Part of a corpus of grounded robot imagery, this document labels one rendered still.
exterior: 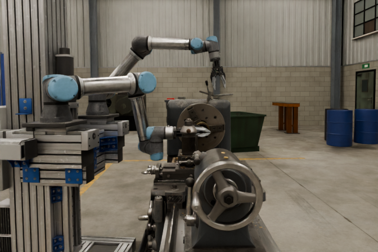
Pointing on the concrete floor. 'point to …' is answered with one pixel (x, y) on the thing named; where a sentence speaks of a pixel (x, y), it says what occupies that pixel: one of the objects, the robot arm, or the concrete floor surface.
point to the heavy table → (288, 116)
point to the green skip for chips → (245, 131)
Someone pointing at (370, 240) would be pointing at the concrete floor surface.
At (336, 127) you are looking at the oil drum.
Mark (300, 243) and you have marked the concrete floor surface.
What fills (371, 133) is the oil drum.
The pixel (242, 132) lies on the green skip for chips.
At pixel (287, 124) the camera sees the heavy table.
